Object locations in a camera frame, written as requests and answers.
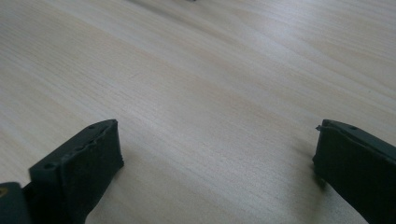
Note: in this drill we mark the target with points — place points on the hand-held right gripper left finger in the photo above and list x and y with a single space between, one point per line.
77 174

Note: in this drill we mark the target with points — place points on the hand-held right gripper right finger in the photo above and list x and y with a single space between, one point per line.
358 168

